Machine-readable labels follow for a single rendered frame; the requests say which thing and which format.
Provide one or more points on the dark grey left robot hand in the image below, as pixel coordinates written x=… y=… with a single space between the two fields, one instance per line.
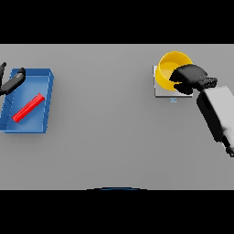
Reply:
x=12 y=82

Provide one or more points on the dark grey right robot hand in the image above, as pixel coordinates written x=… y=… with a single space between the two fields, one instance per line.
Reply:
x=190 y=76

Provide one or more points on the yellow bowl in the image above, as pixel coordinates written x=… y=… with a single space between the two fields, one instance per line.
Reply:
x=167 y=68

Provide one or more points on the red beaker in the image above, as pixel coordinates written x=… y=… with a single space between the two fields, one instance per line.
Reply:
x=28 y=108

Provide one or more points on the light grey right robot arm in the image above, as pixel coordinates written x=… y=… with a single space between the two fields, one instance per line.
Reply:
x=218 y=115

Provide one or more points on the pale square measuring scale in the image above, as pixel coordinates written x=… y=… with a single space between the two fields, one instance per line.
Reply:
x=164 y=93

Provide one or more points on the blue tray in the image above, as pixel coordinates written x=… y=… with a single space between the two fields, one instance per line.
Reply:
x=27 y=100

